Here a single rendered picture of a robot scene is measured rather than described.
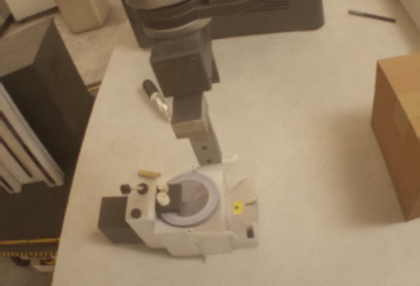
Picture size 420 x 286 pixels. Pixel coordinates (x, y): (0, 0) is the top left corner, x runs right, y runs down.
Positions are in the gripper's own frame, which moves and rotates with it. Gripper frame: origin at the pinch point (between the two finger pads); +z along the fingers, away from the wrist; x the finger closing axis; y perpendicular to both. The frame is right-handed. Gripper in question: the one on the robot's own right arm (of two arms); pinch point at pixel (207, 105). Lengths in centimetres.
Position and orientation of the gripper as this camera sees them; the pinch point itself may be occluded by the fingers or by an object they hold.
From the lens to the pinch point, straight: 49.4
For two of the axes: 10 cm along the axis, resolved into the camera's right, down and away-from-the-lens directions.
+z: 2.3, 6.6, 7.2
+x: -0.2, 7.4, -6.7
